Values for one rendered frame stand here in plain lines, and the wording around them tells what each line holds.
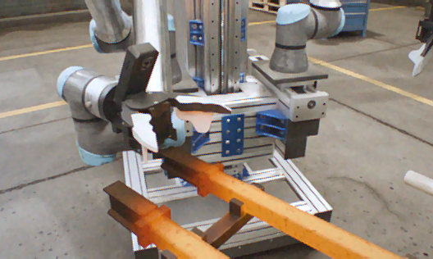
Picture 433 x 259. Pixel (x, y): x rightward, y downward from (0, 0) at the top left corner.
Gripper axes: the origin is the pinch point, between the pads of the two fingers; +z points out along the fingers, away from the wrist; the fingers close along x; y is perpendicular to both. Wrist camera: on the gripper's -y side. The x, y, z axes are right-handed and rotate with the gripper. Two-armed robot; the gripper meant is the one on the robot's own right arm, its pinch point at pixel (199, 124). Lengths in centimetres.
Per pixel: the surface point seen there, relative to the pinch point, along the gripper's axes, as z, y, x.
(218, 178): 3.7, 7.2, 0.2
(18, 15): -640, 81, -218
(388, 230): 10, 102, -122
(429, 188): 24, 40, -70
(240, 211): 9.7, 8.2, 2.8
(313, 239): 19.4, 8.1, 1.4
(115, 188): -4.2, 6.1, 12.0
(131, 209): 0.9, 6.1, 13.2
